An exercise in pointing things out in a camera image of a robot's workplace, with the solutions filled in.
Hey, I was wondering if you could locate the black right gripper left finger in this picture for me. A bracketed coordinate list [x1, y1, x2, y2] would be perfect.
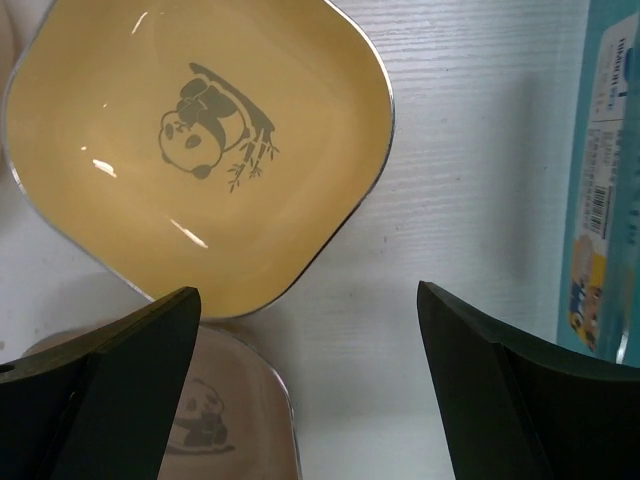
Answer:
[1, 287, 201, 479]

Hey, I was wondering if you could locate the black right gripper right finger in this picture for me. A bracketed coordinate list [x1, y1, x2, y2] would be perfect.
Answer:
[417, 281, 639, 479]

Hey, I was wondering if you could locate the brown panda plate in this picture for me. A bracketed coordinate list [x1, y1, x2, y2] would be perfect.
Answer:
[19, 322, 297, 480]

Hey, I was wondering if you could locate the yellow panda plate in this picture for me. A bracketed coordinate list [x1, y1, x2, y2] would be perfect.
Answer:
[2, 1, 395, 320]

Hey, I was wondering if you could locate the teal plastic bin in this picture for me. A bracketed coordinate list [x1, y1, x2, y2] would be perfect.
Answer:
[557, 1, 639, 367]

